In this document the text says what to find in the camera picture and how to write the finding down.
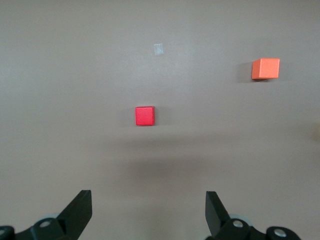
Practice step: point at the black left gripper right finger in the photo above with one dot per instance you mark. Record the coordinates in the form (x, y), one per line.
(220, 222)

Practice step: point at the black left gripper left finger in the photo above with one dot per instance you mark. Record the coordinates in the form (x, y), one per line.
(72, 220)

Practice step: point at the red wooden cube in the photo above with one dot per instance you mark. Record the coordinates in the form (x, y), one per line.
(144, 116)

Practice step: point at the orange wooden cube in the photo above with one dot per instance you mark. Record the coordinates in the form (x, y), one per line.
(267, 68)

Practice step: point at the clear tape patch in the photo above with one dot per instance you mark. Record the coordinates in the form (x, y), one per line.
(158, 49)

